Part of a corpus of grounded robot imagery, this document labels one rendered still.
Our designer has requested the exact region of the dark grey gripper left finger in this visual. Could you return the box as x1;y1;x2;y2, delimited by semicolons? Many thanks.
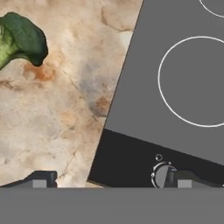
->
2;171;59;189

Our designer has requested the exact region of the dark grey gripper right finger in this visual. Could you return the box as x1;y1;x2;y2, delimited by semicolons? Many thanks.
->
164;169;224;189

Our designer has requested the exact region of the green broccoli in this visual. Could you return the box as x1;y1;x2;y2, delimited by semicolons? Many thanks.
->
0;11;49;71

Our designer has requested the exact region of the silver hob knob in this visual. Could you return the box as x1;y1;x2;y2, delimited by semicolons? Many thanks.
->
150;161;178;189

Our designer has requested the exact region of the grey and black hob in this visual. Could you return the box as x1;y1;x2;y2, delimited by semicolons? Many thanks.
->
87;0;224;189

